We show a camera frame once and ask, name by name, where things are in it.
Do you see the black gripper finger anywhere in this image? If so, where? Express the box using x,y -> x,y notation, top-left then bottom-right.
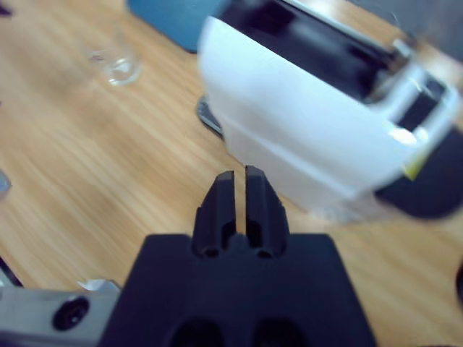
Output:
193,170 -> 236,260
245,165 -> 290,260

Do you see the white capsule coffee machine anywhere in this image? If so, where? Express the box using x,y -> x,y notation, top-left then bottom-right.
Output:
196,0 -> 462,215

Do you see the clear drinking glass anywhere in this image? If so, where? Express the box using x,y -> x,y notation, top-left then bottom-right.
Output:
86,21 -> 142,87

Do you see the teal plastic tray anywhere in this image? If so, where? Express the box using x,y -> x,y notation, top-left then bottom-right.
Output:
126,0 -> 232,55

